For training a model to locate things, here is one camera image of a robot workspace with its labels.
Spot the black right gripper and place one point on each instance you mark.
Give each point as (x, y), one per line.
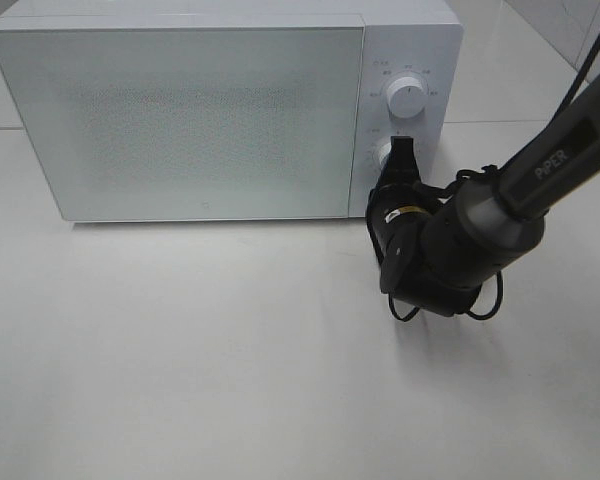
(394, 201)

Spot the white microwave knob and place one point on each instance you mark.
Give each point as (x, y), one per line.
(382, 153)
(406, 95)

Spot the white microwave door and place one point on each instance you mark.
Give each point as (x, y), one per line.
(170, 125)

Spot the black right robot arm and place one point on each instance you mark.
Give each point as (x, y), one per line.
(435, 247)

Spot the white microwave oven body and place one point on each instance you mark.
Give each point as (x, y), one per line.
(421, 37)

